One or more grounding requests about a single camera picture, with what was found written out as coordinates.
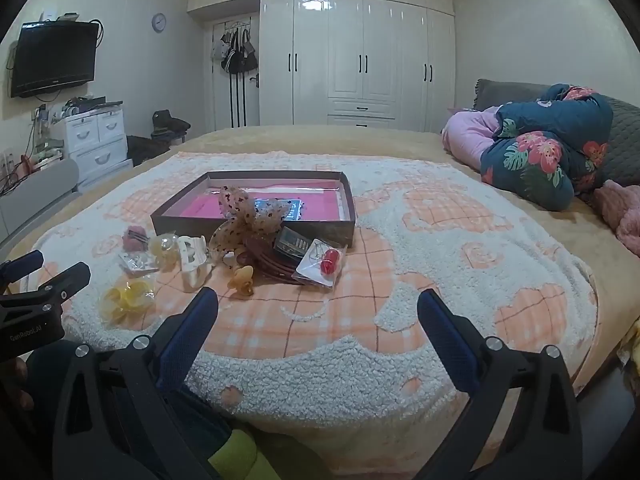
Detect grey bed footboard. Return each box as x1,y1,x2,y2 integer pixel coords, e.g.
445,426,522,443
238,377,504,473
0,160,81,243

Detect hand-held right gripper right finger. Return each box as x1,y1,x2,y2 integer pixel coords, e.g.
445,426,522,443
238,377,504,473
415,289,586,480

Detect orange spiral hair tie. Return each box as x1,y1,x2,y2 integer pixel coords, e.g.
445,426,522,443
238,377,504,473
227,266,256,296

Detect red earrings packet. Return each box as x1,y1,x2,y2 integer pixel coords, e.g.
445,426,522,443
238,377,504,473
295,240,348,291

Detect dotted bow hair clip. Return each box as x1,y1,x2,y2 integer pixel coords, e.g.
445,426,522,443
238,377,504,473
209,185,296,261

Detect person's left hand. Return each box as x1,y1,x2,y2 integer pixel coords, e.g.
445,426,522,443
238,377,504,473
0,357,35,413

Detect tangle of cables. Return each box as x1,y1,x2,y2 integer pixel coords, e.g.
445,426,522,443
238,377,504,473
0,102,66,196

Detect white door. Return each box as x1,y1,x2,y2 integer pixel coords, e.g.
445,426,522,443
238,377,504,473
205,17,261,131

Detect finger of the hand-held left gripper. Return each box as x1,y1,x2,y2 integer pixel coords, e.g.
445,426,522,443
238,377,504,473
0,262,92,311
0,250,45,286

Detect white hair claw packet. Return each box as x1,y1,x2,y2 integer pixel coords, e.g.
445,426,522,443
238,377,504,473
177,234,213,293

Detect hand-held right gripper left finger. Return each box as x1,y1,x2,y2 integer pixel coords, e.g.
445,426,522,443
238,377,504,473
52,287,221,480

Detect white earrings card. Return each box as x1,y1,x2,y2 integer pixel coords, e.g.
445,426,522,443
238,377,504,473
118,251,160,277

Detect grey quilted pillow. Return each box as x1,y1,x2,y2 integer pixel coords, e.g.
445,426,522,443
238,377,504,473
587,95,640,201

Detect floral dark quilt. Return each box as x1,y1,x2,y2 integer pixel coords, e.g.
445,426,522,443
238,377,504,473
480,84,615,211

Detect dark hanging bag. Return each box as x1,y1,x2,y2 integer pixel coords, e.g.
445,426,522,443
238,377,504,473
240,30,259,72

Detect dark floor bag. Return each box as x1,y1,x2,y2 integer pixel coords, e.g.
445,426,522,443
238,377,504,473
126,135,171,166

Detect brown headbands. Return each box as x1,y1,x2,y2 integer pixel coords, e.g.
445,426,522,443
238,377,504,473
235,240,311,286

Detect yellow hair ties packet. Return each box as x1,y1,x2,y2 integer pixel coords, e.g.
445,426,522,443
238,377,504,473
100,279,155,323

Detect dark clothes pile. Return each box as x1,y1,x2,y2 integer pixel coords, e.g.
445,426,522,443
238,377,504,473
151,109,192,143

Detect black television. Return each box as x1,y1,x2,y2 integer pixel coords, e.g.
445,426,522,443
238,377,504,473
10,21,99,98

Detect tan bed cover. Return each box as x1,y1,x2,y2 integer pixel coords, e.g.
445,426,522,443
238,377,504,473
0,125,640,401

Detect dark small packet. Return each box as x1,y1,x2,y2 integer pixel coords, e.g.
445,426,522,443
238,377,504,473
272,227,311,261

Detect black set-top device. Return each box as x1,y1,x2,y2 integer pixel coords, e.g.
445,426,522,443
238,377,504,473
65,96,123,111

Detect pink fuzzy hair clip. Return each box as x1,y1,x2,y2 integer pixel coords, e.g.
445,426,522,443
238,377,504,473
122,226,151,253

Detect yellow-green cloth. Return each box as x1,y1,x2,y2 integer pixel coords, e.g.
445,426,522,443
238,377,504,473
205,430,261,480

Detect brown cardboard box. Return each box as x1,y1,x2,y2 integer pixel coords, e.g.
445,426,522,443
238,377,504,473
151,170,357,250

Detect white drawer cabinet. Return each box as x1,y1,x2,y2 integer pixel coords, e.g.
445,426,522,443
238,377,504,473
52,107,133,191

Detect pink fluffy blanket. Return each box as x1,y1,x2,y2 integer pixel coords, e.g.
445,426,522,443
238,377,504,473
595,180,640,256

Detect white wardrobe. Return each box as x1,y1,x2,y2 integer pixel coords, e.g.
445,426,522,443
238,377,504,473
187,0,457,133

